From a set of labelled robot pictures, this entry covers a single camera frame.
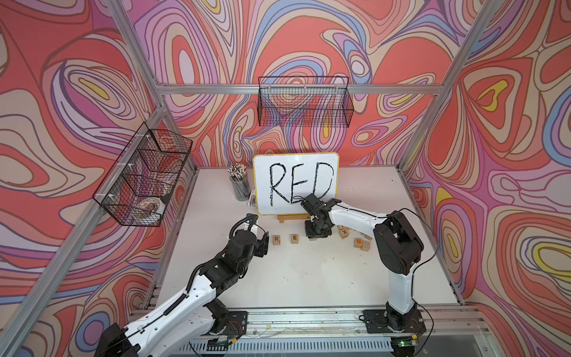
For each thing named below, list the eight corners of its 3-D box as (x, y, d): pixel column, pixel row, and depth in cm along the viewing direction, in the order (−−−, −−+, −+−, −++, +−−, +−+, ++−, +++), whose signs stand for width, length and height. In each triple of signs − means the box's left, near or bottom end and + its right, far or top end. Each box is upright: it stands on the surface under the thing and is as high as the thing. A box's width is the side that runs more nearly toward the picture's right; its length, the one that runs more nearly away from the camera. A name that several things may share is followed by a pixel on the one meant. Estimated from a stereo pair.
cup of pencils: (235, 201, 108) (227, 175, 94) (237, 189, 113) (229, 163, 98) (250, 201, 108) (244, 175, 94) (252, 189, 113) (246, 163, 98)
